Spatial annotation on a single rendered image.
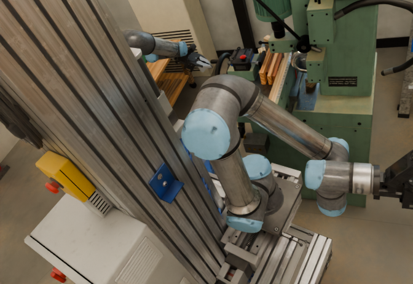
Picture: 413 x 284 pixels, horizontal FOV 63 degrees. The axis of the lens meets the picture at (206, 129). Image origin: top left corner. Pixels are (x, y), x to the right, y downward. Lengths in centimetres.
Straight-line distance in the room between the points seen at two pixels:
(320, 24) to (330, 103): 44
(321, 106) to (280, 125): 75
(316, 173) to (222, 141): 25
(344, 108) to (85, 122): 119
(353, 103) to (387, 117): 106
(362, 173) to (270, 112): 26
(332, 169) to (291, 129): 16
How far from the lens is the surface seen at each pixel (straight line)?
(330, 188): 88
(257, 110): 89
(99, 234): 99
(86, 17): 73
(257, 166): 115
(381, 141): 255
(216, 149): 78
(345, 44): 151
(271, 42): 164
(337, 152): 101
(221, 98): 79
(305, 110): 164
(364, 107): 164
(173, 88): 307
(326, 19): 135
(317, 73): 149
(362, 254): 213
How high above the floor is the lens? 196
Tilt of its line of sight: 44 degrees down
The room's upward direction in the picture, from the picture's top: 24 degrees counter-clockwise
